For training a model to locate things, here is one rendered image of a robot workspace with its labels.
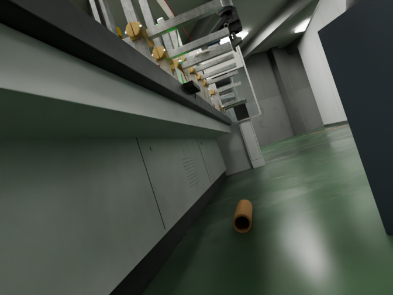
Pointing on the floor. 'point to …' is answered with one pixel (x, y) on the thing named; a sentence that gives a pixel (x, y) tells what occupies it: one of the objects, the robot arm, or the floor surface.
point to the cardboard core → (242, 216)
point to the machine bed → (98, 210)
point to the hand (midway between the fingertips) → (234, 50)
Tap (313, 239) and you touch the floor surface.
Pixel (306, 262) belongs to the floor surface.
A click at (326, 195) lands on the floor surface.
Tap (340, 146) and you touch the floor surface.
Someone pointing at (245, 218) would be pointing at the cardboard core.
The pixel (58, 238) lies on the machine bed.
